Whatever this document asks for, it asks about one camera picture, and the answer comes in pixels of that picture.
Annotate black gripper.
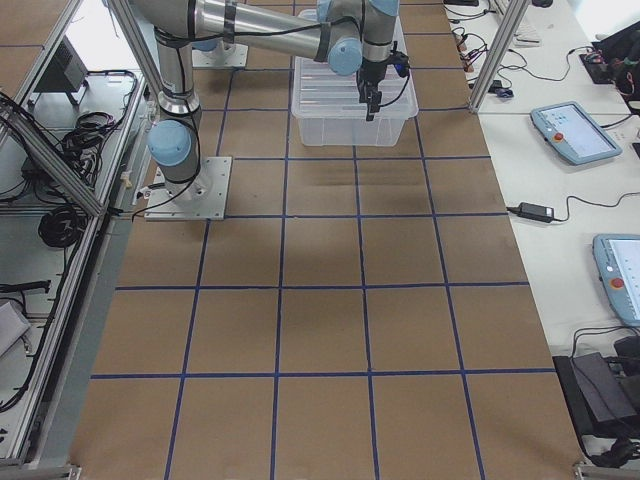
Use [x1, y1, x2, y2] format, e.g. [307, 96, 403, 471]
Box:
[357, 58, 388, 122]

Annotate clear plastic box lid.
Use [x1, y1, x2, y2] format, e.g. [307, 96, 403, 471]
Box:
[291, 57, 419, 121]

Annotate clear plastic storage box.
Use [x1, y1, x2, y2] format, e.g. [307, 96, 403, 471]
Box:
[290, 8, 420, 148]

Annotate upper teach pendant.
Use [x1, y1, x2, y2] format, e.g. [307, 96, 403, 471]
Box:
[530, 101, 622, 165]

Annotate teach pendant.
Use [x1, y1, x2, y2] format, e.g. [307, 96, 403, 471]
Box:
[592, 234, 639, 327]
[530, 101, 622, 165]

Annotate black power adapter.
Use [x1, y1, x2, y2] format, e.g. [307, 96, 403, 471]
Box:
[517, 202, 555, 223]

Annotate lower teach pendant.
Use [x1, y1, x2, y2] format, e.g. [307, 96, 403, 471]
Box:
[592, 234, 639, 327]

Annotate black laptop stand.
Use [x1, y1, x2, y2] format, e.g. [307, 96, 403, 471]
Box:
[553, 352, 639, 440]

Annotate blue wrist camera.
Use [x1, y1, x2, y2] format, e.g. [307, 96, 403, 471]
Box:
[389, 49, 411, 78]

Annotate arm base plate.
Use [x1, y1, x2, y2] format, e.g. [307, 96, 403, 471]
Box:
[192, 43, 249, 70]
[143, 156, 232, 221]

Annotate aluminium frame post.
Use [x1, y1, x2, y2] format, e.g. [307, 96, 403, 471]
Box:
[468, 0, 529, 114]

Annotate aluminium frame rail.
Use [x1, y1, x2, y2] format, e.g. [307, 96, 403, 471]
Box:
[1, 93, 106, 217]

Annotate coiled black cables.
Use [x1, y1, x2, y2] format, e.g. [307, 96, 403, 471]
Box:
[38, 204, 84, 249]

